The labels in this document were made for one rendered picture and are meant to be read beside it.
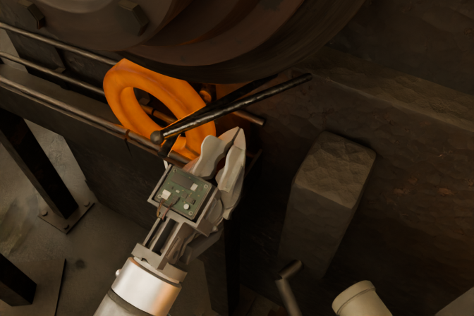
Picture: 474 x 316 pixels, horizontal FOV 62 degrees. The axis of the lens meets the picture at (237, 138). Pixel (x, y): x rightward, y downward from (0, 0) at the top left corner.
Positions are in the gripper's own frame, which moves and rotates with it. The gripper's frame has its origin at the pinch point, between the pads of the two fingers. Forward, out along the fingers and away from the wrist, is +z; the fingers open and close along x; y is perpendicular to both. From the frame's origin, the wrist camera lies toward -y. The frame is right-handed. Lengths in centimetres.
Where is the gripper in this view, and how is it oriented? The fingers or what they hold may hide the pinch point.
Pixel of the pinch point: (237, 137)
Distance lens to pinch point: 56.1
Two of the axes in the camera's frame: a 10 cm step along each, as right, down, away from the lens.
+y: -1.5, -3.8, -9.1
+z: 4.7, -8.4, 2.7
